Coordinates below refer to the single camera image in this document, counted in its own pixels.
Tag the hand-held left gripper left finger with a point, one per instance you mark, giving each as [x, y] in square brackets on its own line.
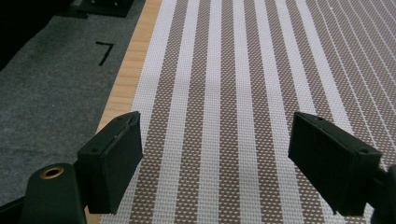
[109, 165]

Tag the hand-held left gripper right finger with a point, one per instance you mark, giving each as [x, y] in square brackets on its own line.
[333, 165]

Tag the brown white striped woven placemat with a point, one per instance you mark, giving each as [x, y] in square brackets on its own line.
[236, 93]

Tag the black stand base plate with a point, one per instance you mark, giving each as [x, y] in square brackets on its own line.
[107, 6]

